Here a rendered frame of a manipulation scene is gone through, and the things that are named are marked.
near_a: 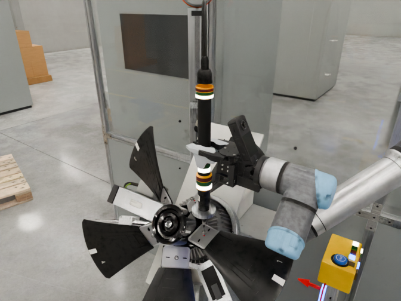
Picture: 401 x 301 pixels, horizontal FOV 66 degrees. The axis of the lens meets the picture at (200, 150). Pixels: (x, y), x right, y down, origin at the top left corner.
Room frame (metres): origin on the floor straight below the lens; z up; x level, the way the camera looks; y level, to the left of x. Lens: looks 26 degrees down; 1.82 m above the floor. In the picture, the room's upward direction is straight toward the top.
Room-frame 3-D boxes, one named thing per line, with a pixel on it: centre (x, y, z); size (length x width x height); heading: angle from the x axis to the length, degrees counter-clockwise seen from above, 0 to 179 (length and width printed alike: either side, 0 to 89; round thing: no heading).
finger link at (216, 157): (0.67, -0.04, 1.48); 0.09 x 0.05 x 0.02; 65
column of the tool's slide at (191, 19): (1.44, 0.01, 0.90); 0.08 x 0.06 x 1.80; 92
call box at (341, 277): (0.77, -0.47, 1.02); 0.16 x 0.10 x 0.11; 147
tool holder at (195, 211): (0.73, -0.01, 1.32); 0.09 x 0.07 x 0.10; 2
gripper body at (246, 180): (0.66, -0.10, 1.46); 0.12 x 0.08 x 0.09; 55
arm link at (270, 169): (0.61, -0.17, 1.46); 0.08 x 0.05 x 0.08; 145
